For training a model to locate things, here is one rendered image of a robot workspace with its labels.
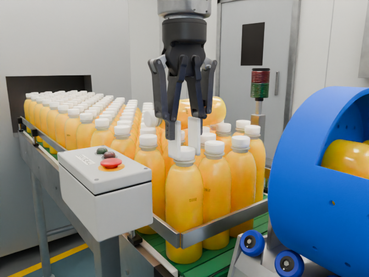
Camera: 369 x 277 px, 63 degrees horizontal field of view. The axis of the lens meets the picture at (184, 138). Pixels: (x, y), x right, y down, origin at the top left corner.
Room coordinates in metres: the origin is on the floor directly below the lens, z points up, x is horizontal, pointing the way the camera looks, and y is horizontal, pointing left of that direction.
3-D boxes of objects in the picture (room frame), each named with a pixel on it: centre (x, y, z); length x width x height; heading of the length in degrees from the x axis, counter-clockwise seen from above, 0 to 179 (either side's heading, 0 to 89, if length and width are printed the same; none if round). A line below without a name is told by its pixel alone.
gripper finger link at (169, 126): (0.51, 0.03, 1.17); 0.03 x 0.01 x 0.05; 127
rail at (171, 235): (1.11, 0.49, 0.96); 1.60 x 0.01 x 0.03; 37
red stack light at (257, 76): (1.05, -0.26, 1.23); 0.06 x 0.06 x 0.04
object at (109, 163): (0.48, 0.12, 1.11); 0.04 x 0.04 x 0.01
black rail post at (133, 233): (0.58, 0.11, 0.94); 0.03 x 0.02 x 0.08; 37
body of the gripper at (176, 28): (0.53, 0.00, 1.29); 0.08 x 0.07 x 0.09; 127
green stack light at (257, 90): (1.05, -0.26, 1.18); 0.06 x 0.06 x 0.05
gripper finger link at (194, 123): (0.55, -0.02, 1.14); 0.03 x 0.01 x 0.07; 37
